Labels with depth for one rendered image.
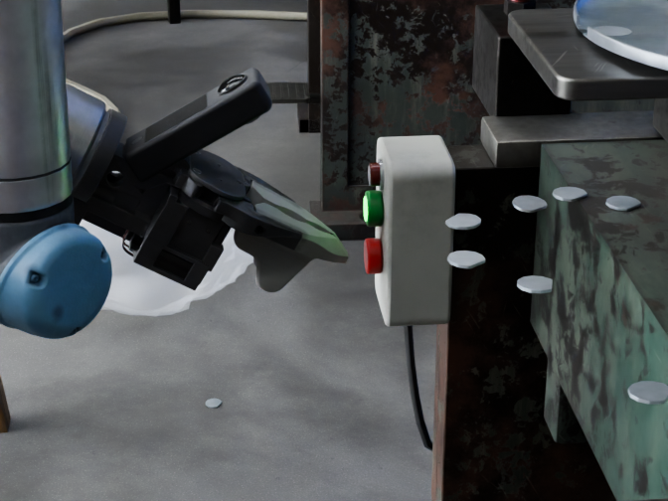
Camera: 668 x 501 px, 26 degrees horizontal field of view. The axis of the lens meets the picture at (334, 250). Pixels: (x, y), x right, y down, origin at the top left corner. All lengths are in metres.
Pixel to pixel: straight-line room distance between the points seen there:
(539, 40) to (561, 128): 0.28
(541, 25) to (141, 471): 1.12
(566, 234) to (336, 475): 0.89
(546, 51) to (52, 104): 0.30
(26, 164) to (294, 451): 1.03
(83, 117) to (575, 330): 0.38
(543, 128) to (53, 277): 0.40
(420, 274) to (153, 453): 0.86
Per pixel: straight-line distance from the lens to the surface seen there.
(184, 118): 1.06
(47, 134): 0.91
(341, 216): 2.49
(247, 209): 1.06
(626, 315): 0.87
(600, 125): 1.12
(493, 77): 1.12
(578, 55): 0.81
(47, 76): 0.90
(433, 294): 1.10
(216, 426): 1.94
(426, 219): 1.08
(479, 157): 1.10
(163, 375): 2.07
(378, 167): 1.09
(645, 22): 0.86
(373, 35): 2.41
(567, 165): 1.02
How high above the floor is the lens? 1.01
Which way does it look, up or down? 25 degrees down
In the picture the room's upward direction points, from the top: straight up
